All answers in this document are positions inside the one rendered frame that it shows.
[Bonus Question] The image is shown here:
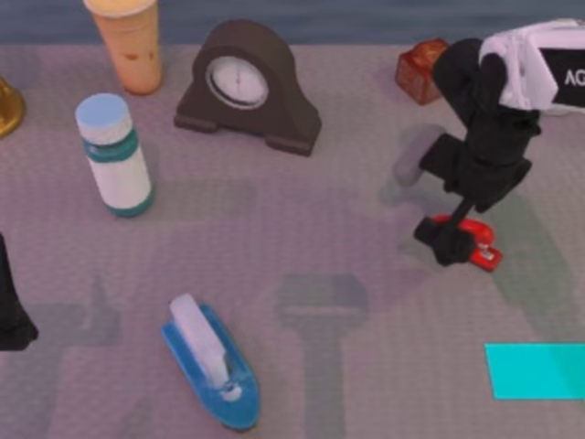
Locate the gold metal object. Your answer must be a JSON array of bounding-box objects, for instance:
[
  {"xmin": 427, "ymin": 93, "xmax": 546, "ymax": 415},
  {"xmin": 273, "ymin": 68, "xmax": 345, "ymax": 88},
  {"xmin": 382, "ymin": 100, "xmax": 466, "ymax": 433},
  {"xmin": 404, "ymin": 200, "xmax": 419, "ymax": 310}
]
[{"xmin": 0, "ymin": 75, "xmax": 27, "ymax": 140}]

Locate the black object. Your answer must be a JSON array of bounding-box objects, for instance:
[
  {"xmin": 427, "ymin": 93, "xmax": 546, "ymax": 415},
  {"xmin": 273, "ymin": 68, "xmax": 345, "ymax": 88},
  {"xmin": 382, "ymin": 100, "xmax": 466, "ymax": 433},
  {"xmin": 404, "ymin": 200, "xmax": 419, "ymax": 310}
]
[{"xmin": 0, "ymin": 232, "xmax": 40, "ymax": 352}]

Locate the brown mantel clock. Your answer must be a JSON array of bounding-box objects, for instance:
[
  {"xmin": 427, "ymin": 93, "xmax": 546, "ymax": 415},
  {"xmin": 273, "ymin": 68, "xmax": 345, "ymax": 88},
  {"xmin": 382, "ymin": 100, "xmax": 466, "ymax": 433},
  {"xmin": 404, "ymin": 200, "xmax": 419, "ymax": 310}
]
[{"xmin": 173, "ymin": 18, "xmax": 324, "ymax": 158}]

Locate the red stapler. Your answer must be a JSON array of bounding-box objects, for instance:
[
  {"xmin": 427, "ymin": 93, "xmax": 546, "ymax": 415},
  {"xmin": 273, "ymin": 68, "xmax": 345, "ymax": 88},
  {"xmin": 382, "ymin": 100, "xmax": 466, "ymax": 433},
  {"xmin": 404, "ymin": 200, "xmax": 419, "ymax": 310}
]
[{"xmin": 431, "ymin": 213, "xmax": 505, "ymax": 273}]

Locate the orange plastic cup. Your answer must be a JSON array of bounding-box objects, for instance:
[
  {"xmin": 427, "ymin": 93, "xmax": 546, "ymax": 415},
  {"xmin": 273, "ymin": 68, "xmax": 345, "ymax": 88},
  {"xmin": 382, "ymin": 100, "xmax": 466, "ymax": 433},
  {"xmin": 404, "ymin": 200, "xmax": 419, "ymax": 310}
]
[{"xmin": 82, "ymin": 0, "xmax": 165, "ymax": 96}]

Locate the orange brown cube block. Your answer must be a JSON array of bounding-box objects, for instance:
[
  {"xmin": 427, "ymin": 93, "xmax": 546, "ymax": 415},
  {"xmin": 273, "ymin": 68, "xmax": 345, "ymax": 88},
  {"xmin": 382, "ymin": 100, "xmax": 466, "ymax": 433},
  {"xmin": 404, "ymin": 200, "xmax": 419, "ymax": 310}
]
[{"xmin": 394, "ymin": 37, "xmax": 451, "ymax": 106}]

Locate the cyan mat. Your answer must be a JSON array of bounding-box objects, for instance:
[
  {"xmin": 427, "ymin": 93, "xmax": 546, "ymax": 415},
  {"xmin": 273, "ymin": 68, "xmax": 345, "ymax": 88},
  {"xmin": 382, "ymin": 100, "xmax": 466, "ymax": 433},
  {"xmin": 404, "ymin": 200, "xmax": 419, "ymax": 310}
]
[{"xmin": 484, "ymin": 342, "xmax": 585, "ymax": 402}]

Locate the white bottle with teal bands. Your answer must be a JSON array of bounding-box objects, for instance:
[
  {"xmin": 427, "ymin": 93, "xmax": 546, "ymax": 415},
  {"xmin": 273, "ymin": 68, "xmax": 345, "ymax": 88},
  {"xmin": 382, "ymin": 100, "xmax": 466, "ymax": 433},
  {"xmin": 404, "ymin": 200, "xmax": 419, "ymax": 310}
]
[{"xmin": 74, "ymin": 92, "xmax": 154, "ymax": 219}]

